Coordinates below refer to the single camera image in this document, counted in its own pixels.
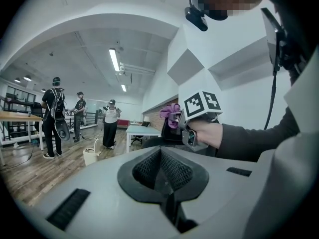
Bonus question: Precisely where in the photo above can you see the person's right hand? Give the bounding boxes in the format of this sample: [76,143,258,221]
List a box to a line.
[190,120,224,149]

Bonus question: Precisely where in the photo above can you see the white desk with pale top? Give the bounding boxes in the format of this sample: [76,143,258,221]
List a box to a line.
[126,124,162,153]

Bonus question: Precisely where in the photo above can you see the wooden desk with white frame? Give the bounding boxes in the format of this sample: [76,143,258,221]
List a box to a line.
[0,111,44,150]

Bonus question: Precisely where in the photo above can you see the black head-mounted camera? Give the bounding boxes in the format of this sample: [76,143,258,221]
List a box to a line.
[184,5,209,32]

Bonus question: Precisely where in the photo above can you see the black cable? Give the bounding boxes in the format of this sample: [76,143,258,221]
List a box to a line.
[264,71,278,130]

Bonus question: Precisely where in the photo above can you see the white trash bin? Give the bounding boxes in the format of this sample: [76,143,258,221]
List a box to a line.
[83,137,103,166]

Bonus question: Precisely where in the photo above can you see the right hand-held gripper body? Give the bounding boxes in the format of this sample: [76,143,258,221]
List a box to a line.
[177,90,224,152]

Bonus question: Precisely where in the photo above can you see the person's dark jacket torso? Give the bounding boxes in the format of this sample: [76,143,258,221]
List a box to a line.
[271,16,319,144]

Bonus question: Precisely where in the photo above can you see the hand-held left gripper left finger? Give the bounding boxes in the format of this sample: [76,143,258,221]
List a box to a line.
[32,145,180,239]

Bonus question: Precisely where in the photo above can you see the person's right forearm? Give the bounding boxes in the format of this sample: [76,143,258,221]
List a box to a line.
[215,106,301,163]

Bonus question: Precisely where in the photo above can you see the purple cloth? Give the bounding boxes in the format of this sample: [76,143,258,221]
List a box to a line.
[159,103,181,129]

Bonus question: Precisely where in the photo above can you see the grey chest device box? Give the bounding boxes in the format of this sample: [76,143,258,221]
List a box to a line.
[260,7,284,76]

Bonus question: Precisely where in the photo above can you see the white ceiling pipes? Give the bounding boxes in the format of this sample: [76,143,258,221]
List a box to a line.
[119,63,157,76]

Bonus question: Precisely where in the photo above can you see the black metal railing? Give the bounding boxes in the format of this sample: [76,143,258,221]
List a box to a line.
[0,93,98,140]

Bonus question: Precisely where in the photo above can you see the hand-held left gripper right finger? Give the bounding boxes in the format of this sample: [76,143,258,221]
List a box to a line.
[160,145,274,239]

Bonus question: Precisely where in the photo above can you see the person's head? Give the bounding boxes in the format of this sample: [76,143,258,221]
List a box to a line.
[189,0,267,21]

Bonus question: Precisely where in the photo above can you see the black oval backpack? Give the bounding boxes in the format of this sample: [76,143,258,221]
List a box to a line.
[54,119,71,142]

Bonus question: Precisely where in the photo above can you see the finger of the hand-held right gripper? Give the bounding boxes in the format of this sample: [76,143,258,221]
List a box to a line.
[168,110,185,121]

